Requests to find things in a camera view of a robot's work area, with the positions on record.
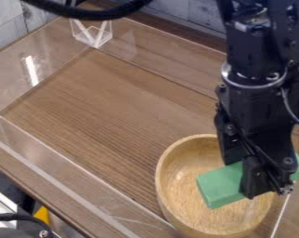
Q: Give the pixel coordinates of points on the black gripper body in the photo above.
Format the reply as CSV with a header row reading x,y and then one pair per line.
x,y
263,110

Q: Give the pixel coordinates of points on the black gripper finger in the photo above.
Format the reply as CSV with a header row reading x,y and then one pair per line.
x,y
262,177
232,150

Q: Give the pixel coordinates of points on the green rectangular block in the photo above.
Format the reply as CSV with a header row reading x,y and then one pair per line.
x,y
219,185

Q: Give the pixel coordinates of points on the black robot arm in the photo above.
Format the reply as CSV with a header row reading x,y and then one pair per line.
x,y
262,31

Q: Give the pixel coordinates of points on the brown wooden bowl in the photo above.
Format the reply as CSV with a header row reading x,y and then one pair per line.
x,y
190,157

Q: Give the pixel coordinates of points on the yellow and black device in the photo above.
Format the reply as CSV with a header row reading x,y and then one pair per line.
x,y
40,215

